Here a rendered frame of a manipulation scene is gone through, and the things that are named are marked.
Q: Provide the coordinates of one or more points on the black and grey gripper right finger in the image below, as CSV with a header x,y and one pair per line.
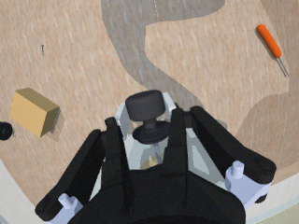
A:
x,y
248,175

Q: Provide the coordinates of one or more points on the tan cardboard box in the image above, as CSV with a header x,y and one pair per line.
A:
x,y
33,111

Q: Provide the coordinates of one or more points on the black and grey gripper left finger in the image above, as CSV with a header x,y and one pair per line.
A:
x,y
75,187

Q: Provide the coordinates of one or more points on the orange-handled screwdriver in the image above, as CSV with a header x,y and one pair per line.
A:
x,y
270,43

